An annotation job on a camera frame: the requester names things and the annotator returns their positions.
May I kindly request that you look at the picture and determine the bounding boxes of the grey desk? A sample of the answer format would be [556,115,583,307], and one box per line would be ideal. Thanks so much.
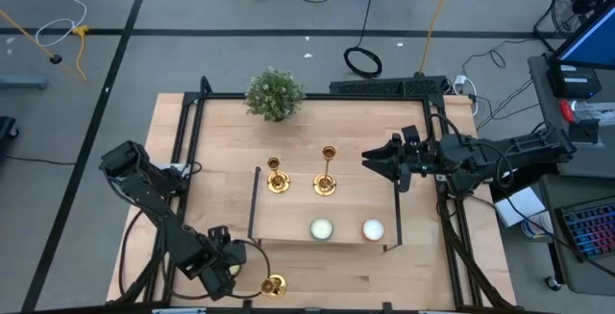
[527,53,615,180]

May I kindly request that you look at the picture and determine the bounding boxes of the yellow extension cable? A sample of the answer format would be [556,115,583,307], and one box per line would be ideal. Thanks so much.
[0,9,92,83]

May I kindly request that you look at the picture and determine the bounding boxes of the short gold candlestick holder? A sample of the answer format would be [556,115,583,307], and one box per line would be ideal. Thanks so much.
[259,273,288,300]

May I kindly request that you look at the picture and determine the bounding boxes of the medium gold candlestick holder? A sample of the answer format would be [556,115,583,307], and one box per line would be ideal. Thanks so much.
[266,156,292,195]

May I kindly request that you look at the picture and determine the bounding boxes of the black perforated power box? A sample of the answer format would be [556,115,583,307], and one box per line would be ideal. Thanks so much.
[329,74,451,98]

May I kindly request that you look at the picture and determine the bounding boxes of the pale green candle teal tin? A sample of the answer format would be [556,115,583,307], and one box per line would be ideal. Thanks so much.
[309,216,335,242]

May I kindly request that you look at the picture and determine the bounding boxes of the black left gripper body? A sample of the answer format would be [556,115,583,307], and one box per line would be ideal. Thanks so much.
[201,226,249,302]

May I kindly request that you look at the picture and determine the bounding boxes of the white floor cable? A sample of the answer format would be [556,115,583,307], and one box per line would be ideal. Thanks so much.
[34,0,88,49]

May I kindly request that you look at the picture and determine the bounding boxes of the black aluminium table frame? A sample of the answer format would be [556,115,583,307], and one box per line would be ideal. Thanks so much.
[114,76,518,314]

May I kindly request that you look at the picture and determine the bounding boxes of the white candle patterned tin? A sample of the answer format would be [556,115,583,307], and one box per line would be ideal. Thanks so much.
[361,217,386,242]

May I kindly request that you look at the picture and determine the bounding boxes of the grey metal cart base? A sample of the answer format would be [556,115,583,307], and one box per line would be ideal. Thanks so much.
[0,74,48,89]

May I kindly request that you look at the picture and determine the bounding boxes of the black desktop holder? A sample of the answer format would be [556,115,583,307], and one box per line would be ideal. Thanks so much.
[571,118,601,145]

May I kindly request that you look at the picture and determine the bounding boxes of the wooden riser shelf black legs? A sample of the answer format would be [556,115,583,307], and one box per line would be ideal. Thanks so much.
[248,166,404,253]

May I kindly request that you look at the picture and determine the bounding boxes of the black label printer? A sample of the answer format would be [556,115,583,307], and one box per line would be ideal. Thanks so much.
[546,61,603,100]

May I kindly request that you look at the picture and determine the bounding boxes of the grey rolling cart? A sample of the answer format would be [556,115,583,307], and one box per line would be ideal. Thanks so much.
[537,174,615,297]

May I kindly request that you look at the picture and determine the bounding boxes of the red handled tool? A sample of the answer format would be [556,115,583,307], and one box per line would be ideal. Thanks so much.
[559,99,577,124]

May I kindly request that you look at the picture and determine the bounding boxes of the thick yellow hanging cable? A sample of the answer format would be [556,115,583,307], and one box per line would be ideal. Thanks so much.
[420,0,456,73]

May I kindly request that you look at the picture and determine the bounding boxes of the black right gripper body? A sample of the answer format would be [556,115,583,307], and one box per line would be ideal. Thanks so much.
[391,125,442,194]

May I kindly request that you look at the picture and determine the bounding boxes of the computer monitor blue screen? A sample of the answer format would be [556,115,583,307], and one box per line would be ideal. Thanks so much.
[550,0,615,71]

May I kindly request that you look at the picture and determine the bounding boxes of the white cardboard box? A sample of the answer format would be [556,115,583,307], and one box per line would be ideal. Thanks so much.
[494,186,547,229]

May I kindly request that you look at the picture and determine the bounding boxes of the coiled black floor cable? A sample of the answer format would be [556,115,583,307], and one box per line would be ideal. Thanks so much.
[342,0,384,80]

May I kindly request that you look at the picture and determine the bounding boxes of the white power adapter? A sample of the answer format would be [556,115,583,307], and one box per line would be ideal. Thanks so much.
[451,74,480,117]

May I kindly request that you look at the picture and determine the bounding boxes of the tall gold candlestick holder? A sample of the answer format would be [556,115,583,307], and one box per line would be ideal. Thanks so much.
[312,144,338,198]

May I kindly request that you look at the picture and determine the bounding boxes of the potted green plant black pot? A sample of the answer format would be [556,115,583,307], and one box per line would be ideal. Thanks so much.
[244,67,307,124]

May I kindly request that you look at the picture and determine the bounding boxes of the clear plastic bottle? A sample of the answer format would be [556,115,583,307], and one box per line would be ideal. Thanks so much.
[574,100,615,127]

